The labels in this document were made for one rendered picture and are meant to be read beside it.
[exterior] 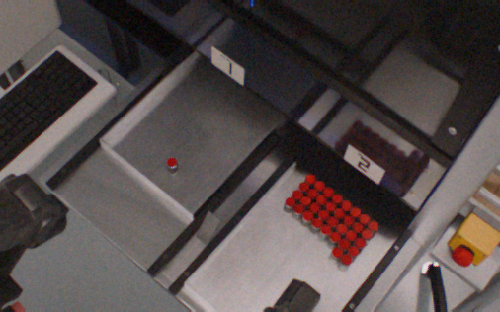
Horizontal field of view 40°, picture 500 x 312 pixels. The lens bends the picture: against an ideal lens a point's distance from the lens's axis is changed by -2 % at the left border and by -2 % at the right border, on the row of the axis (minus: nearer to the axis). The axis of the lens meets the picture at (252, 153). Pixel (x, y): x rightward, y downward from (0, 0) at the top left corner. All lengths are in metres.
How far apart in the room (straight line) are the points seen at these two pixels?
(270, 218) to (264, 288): 0.15
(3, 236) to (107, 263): 1.47
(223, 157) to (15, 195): 0.64
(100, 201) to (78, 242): 0.93
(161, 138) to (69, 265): 0.95
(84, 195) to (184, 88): 0.33
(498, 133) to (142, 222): 0.73
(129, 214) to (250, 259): 0.26
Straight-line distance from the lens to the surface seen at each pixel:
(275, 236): 1.42
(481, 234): 1.34
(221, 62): 1.44
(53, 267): 2.38
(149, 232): 1.42
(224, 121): 1.52
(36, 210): 0.92
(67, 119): 1.65
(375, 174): 1.35
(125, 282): 2.32
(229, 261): 1.39
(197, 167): 1.47
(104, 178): 1.48
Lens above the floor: 2.21
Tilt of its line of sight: 63 degrees down
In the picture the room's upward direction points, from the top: 6 degrees clockwise
